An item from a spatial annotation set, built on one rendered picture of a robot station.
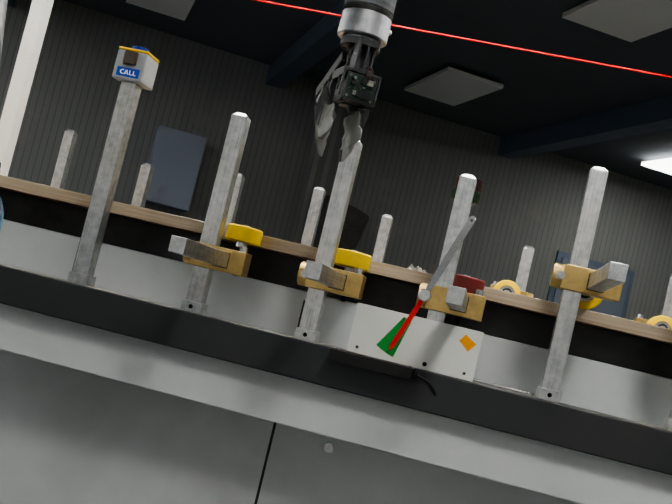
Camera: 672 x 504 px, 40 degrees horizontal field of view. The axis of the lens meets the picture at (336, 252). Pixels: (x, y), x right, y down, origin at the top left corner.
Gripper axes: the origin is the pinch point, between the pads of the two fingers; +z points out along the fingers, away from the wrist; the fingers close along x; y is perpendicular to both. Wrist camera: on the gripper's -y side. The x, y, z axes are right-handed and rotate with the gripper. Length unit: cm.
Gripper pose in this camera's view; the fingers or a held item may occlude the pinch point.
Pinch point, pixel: (331, 152)
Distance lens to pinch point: 167.2
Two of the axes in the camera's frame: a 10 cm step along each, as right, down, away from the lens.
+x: 9.1, 2.4, 3.3
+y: 3.3, 0.2, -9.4
